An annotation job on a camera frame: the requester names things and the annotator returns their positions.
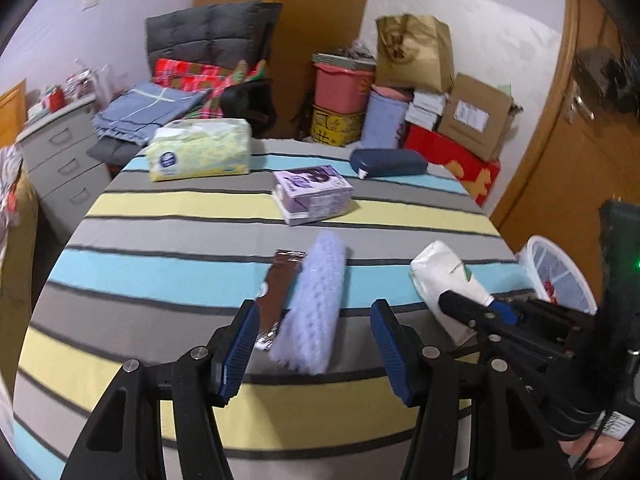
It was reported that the wooden door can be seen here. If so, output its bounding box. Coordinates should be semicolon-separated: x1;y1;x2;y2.
492;0;640;286

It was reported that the white paper bag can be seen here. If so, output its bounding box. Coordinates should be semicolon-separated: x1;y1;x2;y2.
410;241;497;347

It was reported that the black cloth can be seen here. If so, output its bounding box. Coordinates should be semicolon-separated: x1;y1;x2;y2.
220;80;277;137

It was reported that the light blue container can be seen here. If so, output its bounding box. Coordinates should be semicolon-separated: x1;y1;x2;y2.
360;87;414;151

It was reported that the yellow box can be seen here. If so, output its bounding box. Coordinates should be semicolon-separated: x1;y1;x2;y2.
310;105;367;149

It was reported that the person's right hand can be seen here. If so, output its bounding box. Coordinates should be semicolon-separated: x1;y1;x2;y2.
556;430;629;468

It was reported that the navy blue pouch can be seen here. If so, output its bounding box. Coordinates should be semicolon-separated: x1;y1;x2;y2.
349;148;430;180

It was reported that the dark hanging bag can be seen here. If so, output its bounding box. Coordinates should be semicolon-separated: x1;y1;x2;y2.
574;45;634;114

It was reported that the wooden wardrobe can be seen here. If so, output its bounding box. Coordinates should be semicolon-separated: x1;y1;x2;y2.
194;0;377;139

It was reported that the brown foil wrapper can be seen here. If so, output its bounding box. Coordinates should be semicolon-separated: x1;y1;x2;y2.
252;249;307;352

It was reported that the brown paper bag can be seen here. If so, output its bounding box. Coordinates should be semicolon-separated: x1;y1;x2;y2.
375;14;456;94

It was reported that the blue plaid cloth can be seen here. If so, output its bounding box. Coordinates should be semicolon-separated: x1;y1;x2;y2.
91;82;214;147

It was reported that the striped tablecloth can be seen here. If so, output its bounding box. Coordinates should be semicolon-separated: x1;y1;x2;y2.
12;137;540;480

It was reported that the red plaid blanket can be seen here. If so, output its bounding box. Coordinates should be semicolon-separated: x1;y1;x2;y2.
152;57;269;122

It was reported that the metal door handle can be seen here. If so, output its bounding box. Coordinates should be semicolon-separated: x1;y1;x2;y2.
565;82;597;122

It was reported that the pink plastic bin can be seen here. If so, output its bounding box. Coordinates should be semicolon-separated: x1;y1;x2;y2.
315;65;376;115

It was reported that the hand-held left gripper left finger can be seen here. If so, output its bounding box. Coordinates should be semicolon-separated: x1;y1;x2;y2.
60;299;261;480

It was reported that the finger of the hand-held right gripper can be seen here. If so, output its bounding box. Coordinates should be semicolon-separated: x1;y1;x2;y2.
437;290;521;332

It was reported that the stack of books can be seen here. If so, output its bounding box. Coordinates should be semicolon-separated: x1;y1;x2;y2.
312;51;377;72

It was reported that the yellow-green tissue pack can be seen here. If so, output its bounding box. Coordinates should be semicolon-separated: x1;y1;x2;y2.
149;119;252;183

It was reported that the grey padded chair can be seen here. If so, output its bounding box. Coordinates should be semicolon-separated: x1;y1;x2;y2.
146;2;284;138

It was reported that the red gift box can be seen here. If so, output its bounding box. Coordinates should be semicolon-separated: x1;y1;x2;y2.
404;125;502;207

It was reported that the brown cardboard carton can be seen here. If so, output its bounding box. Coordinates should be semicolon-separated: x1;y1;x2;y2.
0;145;39;391

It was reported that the purple box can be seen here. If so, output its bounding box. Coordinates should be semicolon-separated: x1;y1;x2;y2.
272;165;355;227

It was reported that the cardboard box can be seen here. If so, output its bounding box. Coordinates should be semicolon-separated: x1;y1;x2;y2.
437;73;524;162

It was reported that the grey drawer cabinet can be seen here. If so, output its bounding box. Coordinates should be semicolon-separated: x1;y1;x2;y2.
17;95;114;247

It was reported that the white plastic bin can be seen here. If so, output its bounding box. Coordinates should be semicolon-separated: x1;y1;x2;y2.
517;235;599;317

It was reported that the stack of white boxes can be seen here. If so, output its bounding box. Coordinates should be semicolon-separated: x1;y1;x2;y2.
405;90;449;132

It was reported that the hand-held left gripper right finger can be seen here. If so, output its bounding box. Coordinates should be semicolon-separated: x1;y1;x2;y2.
370;299;576;480

